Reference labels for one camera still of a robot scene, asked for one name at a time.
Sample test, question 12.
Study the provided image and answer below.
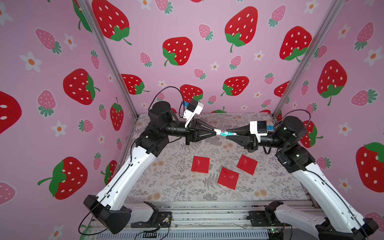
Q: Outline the aluminium frame post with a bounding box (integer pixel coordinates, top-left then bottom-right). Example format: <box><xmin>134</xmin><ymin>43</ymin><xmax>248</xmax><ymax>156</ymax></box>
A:
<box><xmin>78</xmin><ymin>0</ymin><xmax>139</xmax><ymax>120</ymax></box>
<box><xmin>272</xmin><ymin>0</ymin><xmax>345</xmax><ymax>121</ymax></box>

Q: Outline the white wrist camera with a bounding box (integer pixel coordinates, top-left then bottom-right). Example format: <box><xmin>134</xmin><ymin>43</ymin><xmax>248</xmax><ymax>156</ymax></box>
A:
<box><xmin>250</xmin><ymin>121</ymin><xmax>274</xmax><ymax>143</ymax></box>
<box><xmin>183</xmin><ymin>99</ymin><xmax>204</xmax><ymax>128</ymax></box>

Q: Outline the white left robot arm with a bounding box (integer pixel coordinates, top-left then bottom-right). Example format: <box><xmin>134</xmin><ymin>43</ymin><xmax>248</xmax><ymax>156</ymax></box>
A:
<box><xmin>84</xmin><ymin>100</ymin><xmax>221</xmax><ymax>234</ymax></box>

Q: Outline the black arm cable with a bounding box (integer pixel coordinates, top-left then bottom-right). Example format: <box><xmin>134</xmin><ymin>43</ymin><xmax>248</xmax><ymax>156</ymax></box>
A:
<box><xmin>147</xmin><ymin>86</ymin><xmax>184</xmax><ymax>112</ymax></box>
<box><xmin>280</xmin><ymin>109</ymin><xmax>313</xmax><ymax>127</ymax></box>

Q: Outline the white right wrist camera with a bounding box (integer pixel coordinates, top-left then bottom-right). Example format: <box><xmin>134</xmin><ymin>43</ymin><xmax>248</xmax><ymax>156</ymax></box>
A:
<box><xmin>250</xmin><ymin>121</ymin><xmax>274</xmax><ymax>143</ymax></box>

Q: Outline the aluminium left rear frame post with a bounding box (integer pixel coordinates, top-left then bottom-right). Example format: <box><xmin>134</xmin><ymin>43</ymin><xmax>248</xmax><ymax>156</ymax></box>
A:
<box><xmin>78</xmin><ymin>0</ymin><xmax>139</xmax><ymax>120</ymax></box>

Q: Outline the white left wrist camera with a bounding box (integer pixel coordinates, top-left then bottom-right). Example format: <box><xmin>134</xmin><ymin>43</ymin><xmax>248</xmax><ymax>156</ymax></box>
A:
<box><xmin>183</xmin><ymin>99</ymin><xmax>204</xmax><ymax>128</ymax></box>

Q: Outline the red envelope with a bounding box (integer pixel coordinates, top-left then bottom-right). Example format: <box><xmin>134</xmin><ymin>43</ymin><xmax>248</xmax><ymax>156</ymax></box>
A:
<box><xmin>191</xmin><ymin>156</ymin><xmax>210</xmax><ymax>174</ymax></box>
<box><xmin>218</xmin><ymin>167</ymin><xmax>239</xmax><ymax>190</ymax></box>
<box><xmin>237</xmin><ymin>155</ymin><xmax>258</xmax><ymax>176</ymax></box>

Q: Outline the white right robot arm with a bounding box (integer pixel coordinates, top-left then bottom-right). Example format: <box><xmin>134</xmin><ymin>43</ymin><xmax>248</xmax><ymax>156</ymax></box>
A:
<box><xmin>227</xmin><ymin>116</ymin><xmax>379</xmax><ymax>240</ymax></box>

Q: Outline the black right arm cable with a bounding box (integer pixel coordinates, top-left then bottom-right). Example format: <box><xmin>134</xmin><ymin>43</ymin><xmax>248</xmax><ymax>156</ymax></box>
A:
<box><xmin>280</xmin><ymin>109</ymin><xmax>313</xmax><ymax>127</ymax></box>

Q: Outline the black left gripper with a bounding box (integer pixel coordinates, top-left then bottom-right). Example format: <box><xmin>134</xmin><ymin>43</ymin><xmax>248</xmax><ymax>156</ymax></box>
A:
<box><xmin>159</xmin><ymin>121</ymin><xmax>213</xmax><ymax>150</ymax></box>

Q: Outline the green white glue stick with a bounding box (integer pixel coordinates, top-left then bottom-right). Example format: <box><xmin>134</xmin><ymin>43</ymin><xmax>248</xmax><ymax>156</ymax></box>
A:
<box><xmin>214</xmin><ymin>129</ymin><xmax>236</xmax><ymax>137</ymax></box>

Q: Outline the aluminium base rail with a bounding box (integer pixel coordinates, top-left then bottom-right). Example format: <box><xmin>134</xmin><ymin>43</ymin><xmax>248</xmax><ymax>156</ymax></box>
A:
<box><xmin>86</xmin><ymin>201</ymin><xmax>316</xmax><ymax>240</ymax></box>

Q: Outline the aluminium right rear frame post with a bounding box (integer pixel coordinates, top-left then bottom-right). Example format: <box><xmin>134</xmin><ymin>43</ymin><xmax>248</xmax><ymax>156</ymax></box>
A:
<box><xmin>272</xmin><ymin>0</ymin><xmax>345</xmax><ymax>121</ymax></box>

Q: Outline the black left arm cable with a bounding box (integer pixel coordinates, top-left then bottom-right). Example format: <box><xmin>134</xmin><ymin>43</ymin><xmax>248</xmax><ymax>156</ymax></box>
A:
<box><xmin>147</xmin><ymin>86</ymin><xmax>184</xmax><ymax>112</ymax></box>

